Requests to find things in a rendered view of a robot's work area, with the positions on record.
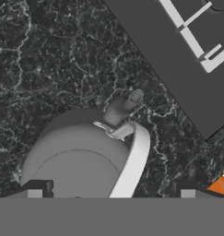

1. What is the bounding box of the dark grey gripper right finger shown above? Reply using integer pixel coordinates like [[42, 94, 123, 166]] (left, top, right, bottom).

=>
[[170, 180, 221, 199]]

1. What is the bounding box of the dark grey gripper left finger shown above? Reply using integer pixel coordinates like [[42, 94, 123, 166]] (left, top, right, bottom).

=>
[[4, 179, 54, 199]]

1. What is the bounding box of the grey kettle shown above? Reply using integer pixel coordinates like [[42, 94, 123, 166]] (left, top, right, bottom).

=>
[[20, 88, 152, 199]]

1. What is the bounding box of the dark grey stove hob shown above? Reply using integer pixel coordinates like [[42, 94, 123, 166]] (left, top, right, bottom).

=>
[[103, 0, 224, 141]]

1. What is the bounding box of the orange and white object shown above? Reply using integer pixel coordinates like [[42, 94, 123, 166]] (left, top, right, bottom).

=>
[[206, 169, 224, 198]]

